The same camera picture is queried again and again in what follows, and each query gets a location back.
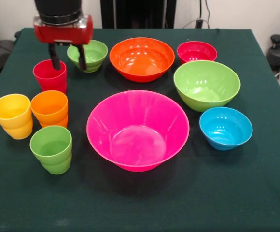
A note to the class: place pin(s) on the dark green tablecloth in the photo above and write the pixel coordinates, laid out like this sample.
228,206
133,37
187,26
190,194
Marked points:
140,198

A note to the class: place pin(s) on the red cup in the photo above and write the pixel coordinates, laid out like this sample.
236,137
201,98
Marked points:
49,82

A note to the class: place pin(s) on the black power plug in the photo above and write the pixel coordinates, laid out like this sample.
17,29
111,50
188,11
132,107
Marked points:
199,23

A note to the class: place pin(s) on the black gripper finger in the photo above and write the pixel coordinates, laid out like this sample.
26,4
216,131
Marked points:
82,58
54,56

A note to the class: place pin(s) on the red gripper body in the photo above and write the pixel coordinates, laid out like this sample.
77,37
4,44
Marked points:
62,33

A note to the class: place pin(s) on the green cup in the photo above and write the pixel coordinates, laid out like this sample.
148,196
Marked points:
50,149

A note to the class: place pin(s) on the large pink bowl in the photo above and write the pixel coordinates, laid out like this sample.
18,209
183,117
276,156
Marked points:
137,135

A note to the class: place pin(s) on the orange cup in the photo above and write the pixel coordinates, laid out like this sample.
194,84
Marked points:
49,108

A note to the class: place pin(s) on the small green bowl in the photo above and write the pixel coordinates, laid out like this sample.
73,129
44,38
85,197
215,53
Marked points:
95,55

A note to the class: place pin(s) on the small blue bowl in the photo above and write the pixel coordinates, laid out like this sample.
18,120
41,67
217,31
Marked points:
224,130

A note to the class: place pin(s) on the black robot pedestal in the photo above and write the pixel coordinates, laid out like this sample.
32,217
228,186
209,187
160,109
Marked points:
140,12

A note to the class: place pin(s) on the large green bowl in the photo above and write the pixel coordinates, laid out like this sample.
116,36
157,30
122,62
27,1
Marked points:
205,82

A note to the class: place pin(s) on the large orange bowl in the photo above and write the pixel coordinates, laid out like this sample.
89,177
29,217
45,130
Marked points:
142,60

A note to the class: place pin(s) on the yellow cup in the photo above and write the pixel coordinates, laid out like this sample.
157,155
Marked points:
12,116

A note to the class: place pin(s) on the small red bowl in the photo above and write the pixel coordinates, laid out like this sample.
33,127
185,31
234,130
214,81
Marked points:
196,52

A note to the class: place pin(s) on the black office chair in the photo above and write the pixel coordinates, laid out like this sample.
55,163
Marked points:
0,52

